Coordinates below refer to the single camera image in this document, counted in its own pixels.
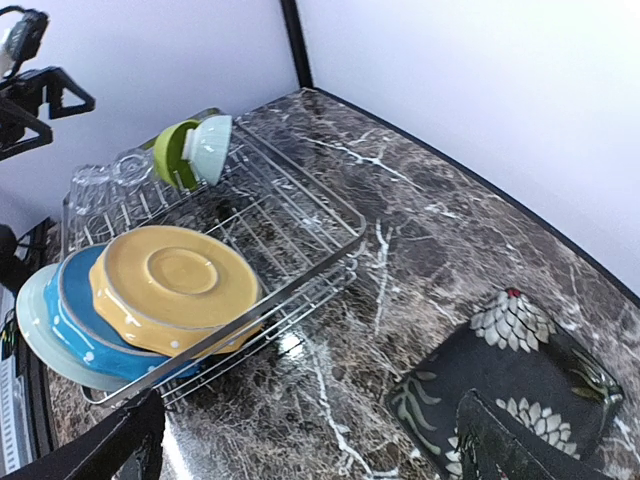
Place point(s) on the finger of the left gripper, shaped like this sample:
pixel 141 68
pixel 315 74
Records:
pixel 18 137
pixel 52 85

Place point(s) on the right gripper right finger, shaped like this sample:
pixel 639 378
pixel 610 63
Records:
pixel 515 445

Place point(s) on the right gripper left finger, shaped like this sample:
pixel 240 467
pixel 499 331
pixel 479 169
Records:
pixel 133 431

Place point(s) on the black square floral plate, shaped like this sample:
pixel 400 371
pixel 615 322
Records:
pixel 523 362

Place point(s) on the blue polka dot plate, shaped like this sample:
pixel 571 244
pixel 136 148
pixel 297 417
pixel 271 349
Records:
pixel 90 338

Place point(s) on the yellow polka dot plate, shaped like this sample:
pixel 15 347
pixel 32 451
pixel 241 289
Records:
pixel 166 288

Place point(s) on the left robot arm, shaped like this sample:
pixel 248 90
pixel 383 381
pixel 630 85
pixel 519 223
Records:
pixel 21 99

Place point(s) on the clear ribbed glass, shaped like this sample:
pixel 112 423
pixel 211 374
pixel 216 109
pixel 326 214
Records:
pixel 92 190

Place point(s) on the clear faceted glass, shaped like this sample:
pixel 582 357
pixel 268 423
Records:
pixel 132 167

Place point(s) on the lime green bowl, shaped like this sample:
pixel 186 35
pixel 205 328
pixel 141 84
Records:
pixel 169 163

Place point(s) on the pale green plate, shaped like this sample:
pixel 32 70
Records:
pixel 33 320

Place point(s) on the light teal checkered bowl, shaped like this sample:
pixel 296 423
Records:
pixel 206 147

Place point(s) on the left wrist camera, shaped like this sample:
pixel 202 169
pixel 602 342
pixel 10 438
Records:
pixel 22 42

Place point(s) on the white slotted cable duct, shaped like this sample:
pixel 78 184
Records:
pixel 16 450

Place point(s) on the metal wire dish rack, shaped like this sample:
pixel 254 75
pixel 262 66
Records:
pixel 293 232

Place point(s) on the left black frame post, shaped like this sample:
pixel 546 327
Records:
pixel 297 43

